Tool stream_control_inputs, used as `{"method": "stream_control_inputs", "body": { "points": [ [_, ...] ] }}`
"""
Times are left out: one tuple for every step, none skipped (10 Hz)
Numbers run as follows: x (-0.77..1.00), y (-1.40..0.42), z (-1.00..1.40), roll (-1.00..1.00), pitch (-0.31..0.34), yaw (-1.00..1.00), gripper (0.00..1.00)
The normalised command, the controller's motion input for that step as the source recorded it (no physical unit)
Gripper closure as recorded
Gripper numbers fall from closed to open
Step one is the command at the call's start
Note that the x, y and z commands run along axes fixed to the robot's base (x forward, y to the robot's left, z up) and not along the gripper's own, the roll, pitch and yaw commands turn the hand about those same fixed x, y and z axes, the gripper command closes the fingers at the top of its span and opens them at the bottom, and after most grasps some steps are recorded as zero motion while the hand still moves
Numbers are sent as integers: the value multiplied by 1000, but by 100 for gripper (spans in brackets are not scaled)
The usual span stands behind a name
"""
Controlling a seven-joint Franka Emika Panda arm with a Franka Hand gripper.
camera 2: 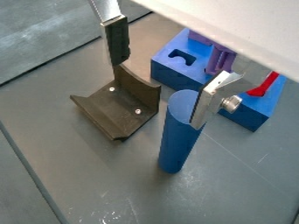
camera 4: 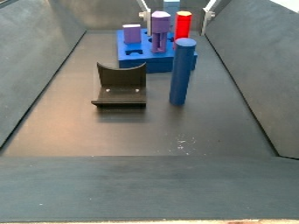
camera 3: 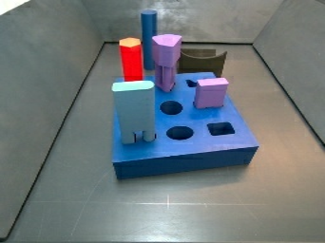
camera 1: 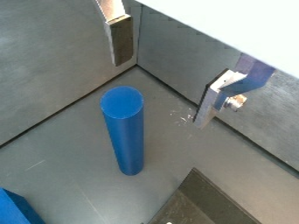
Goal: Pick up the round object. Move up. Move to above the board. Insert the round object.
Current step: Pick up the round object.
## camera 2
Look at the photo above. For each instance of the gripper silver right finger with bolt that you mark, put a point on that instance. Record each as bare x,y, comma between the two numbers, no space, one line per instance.
217,94

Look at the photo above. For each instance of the dark blue round cylinder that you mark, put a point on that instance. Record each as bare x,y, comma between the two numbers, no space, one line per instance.
178,134

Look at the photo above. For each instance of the purple cross-shaped peg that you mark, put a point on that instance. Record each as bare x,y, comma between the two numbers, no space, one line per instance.
221,56

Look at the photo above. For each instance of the black curved cradle holder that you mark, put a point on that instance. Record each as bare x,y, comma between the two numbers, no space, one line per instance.
122,105

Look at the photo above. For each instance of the red peg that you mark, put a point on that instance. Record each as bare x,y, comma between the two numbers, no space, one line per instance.
259,91

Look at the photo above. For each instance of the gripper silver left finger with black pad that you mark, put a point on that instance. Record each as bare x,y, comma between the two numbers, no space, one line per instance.
113,26

